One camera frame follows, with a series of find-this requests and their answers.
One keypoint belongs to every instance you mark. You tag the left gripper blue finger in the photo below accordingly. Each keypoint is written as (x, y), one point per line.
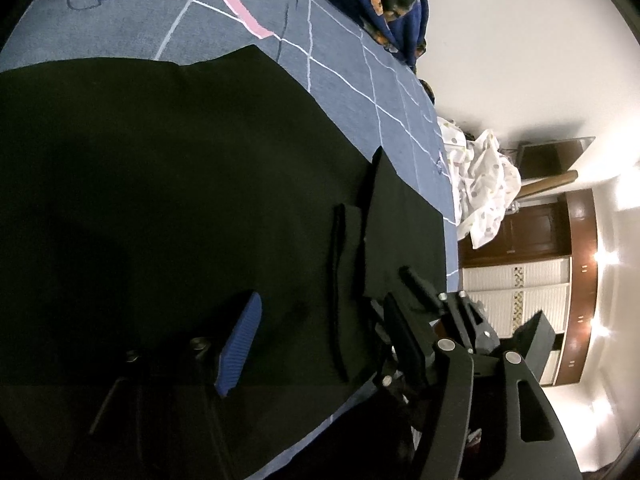
(233, 356)

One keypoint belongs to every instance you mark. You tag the black pants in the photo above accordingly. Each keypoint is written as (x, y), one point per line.
(142, 204)

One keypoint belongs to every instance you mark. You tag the brown wooden wardrobe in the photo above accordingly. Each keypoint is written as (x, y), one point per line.
(542, 259)

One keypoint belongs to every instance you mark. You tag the white crumpled cloth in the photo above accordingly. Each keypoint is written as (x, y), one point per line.
(484, 182)

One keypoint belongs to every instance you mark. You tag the dark television screen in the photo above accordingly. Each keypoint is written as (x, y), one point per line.
(549, 158)

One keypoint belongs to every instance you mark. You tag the blue grey patterned bedsheet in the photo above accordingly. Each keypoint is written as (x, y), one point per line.
(374, 99)

